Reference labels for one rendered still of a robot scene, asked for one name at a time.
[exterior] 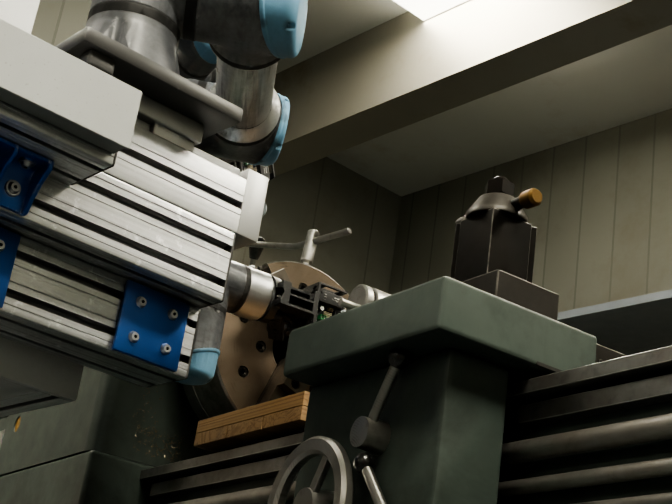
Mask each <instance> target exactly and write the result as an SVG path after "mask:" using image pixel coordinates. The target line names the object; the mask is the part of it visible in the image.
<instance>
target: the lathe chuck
mask: <svg viewBox="0 0 672 504"><path fill-rule="evenodd" d="M267 266H268V268H269V270H270V273H274V272H276V271H278V270H280V269H283V268H284V269H285V271H286V273H287V275H288V278H289V280H290V282H291V283H292V286H293V287H294V288H297V289H300V290H301V289H303V288H305V287H308V286H310V285H313V284H315V283H317V282H322V283H325V284H328V285H330V286H333V287H336V288H339V289H341V290H344V289H343V288H342V287H341V286H340V285H339V284H338V283H337V282H336V281H335V280H334V279H332V278H331V277H330V276H328V275H327V274H325V273H324V272H322V271H320V270H319V269H317V268H315V267H312V266H310V265H307V264H304V263H300V262H295V261H273V262H268V263H265V264H263V265H262V266H258V267H256V268H255V269H257V270H260V269H262V268H264V267H267ZM344 291H345V290H344ZM273 343H274V339H269V338H268V331H267V323H262V322H259V321H251V320H248V319H245V318H242V317H239V316H236V315H233V314H230V313H228V312H226V318H225V323H224V329H223V334H222V340H221V345H220V356H219V357H218V361H217V365H216V370H215V374H214V377H213V379H212V380H211V381H210V382H209V383H207V384H204V385H193V386H194V389H195V392H196V394H197V397H198V399H199V401H200V403H201V405H202V407H203V408H204V410H205V412H206V413H207V415H208V416H209V417H210V418H211V417H215V416H218V415H222V414H225V413H229V412H232V411H236V410H239V409H243V408H246V407H250V406H254V405H255V404H256V403H257V401H258V399H259V397H260V395H261V394H262V392H263V390H264V388H265V386H266V384H267V383H268V381H269V379H270V377H271V375H272V374H273V372H274V370H275V368H276V366H277V364H276V362H275V359H274V355H273Z"/></svg>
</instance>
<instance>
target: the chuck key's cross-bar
mask: <svg viewBox="0 0 672 504"><path fill-rule="evenodd" d="M351 233H352V230H351V228H345V229H342V230H339V231H335V232H332V233H329V234H325V235H322V236H318V237H315V238H313V239H312V241H313V243H314V244H319V243H322V242H326V241H329V240H332V239H336V238H339V237H343V236H346V235H350V234H351ZM304 244H305V241H302V242H298V243H294V244H292V243H277V242H263V241H257V243H255V244H252V245H249V246H246V247H257V248H271V249H284V250H298V249H301V248H304Z"/></svg>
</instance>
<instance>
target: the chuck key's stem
mask: <svg viewBox="0 0 672 504"><path fill-rule="evenodd" d="M319 235H320V233H319V232H318V231H317V230H314V229H310V230H308V232H307V236H306V240H305V244H304V248H303V252H302V256H301V260H300V261H301V263H304V264H307V265H311V264H312V263H313V259H314V255H315V251H316V247H317V244H314V243H313V241H312V239H313V238H315V237H318V236H319Z"/></svg>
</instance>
